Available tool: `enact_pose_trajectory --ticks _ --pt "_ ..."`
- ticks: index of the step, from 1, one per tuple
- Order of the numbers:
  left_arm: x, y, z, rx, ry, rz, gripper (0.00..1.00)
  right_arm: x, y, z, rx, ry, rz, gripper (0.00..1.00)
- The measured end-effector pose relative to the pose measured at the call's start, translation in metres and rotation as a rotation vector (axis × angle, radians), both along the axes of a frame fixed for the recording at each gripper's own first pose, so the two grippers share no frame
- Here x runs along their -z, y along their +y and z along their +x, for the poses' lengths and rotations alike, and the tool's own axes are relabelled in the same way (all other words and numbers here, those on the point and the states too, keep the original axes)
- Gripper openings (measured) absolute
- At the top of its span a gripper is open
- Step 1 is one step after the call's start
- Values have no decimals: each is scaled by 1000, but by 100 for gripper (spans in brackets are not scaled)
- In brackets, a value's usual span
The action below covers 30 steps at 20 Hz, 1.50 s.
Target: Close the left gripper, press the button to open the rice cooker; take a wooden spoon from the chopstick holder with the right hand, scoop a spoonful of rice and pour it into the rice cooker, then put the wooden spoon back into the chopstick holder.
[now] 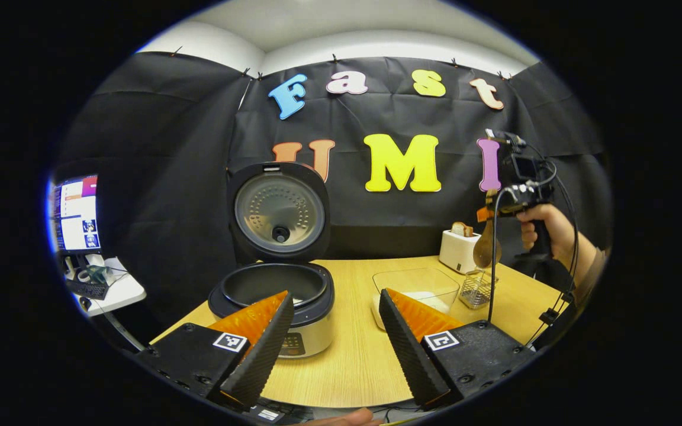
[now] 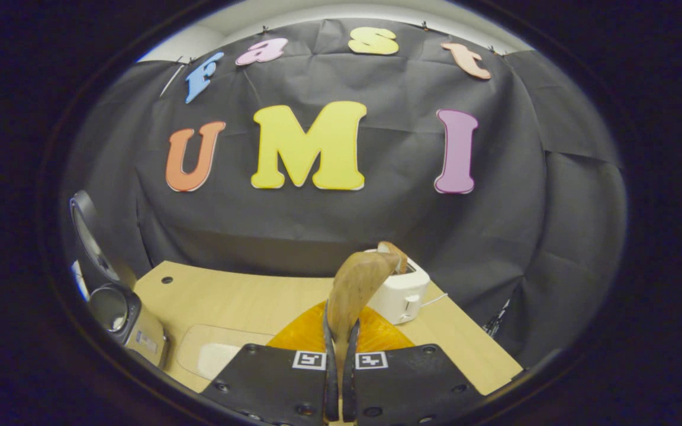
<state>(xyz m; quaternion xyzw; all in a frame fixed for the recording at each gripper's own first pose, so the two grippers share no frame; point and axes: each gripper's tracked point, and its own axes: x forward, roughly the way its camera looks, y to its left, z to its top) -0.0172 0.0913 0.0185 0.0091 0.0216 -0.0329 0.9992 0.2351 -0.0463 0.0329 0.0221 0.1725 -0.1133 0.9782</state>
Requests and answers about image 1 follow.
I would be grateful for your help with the black and silver rice cooker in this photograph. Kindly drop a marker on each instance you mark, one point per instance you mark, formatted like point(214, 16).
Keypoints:
point(279, 207)

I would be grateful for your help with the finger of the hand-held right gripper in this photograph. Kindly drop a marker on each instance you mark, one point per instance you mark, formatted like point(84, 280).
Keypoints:
point(488, 214)

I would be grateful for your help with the small scooped rice heap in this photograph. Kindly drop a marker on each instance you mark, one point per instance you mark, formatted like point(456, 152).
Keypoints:
point(296, 301)

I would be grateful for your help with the black keyboard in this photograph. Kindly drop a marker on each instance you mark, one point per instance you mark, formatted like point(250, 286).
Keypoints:
point(87, 289)

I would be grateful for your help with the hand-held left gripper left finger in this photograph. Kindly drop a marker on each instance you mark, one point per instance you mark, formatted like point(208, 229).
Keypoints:
point(264, 349)

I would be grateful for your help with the toast bread slice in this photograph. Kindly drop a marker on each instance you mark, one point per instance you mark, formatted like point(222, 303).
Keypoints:
point(461, 229)

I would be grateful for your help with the white toaster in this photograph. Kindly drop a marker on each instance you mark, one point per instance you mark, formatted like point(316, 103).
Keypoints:
point(456, 253)

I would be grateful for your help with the white side table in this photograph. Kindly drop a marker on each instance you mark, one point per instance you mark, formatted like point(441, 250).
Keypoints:
point(125, 289)

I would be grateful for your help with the black computer mouse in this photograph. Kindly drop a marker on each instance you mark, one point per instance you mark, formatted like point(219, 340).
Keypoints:
point(85, 302)

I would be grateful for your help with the computer monitor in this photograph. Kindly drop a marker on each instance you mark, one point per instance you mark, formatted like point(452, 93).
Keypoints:
point(77, 213)

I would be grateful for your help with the black backdrop cloth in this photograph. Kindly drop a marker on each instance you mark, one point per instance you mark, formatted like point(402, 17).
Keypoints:
point(199, 177)

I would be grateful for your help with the wooden spoon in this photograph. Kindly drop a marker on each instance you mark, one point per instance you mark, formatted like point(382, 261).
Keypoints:
point(484, 248)

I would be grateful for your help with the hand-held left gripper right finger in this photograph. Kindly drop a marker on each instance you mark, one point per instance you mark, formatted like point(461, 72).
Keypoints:
point(413, 349)

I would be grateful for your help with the white tape roll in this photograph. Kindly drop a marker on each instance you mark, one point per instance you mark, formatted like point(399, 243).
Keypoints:
point(84, 274)

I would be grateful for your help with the clear plastic rice container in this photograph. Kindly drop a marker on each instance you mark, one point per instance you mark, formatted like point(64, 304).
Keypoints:
point(412, 278)

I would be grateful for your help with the dark green desk item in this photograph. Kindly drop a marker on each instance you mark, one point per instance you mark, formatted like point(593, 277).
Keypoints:
point(101, 274)

